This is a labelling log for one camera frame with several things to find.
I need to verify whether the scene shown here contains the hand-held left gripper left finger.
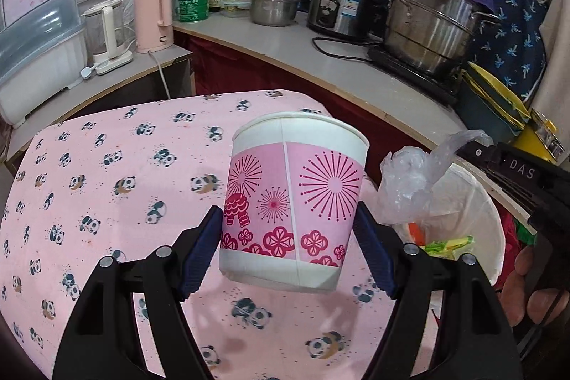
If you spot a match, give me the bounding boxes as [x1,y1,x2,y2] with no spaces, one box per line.
[53,205,223,380]

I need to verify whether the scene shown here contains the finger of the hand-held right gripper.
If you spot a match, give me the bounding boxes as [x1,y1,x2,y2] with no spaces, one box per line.
[458,142,550,209]

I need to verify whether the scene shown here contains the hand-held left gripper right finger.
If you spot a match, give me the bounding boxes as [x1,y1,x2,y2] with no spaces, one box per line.
[352,202,522,380]

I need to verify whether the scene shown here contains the white trash bin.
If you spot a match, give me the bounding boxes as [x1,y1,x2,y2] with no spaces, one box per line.
[385,146,507,285]

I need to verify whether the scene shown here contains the yellow-green tissue pack wrapper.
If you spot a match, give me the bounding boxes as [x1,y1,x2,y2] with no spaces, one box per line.
[423,235,475,259]

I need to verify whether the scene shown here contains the clear plastic bag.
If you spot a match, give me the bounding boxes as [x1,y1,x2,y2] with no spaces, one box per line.
[378,130,491,226]

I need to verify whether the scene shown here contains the pink printed paper cup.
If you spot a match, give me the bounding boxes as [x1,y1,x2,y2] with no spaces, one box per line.
[218,113,370,294]

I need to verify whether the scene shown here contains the person's right hand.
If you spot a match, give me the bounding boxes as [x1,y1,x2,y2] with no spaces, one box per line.
[499,245,561,328]

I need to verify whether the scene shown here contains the yellow container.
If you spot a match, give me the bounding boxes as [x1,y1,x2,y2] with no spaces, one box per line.
[512,126,557,163]

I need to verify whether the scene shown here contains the stacked yellow-green basins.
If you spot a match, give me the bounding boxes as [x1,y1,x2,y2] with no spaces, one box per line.
[456,62,532,145]

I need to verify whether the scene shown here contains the pink panda tablecloth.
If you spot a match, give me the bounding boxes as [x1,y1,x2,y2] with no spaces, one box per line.
[0,88,429,380]

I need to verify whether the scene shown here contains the black induction cooker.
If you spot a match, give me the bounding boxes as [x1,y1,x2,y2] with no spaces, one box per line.
[367,46,459,107]

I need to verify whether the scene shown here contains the large steel steamer pot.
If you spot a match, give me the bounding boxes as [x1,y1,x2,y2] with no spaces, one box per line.
[378,0,502,80]

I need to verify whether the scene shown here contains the steel rice cooker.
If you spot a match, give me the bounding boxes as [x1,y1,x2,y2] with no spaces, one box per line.
[307,0,379,41]

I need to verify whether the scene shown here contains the glass electric kettle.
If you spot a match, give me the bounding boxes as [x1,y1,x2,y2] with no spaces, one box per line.
[82,0,134,76]

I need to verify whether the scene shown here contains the pink electric kettle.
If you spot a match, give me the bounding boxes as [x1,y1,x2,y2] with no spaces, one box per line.
[134,0,174,54]

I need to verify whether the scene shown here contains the glass food container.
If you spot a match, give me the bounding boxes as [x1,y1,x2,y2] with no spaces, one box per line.
[221,0,253,18]

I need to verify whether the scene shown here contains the white dish rack with lid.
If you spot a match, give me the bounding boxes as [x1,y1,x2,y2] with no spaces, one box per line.
[0,0,88,130]

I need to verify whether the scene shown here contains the small steel pot with lid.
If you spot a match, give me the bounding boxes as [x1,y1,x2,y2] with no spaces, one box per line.
[249,0,302,27]

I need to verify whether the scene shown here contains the white kettle cable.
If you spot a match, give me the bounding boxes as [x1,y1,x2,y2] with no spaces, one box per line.
[149,51,172,100]

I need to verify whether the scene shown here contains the black power cable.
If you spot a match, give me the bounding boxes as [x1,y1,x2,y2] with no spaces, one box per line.
[312,36,379,63]

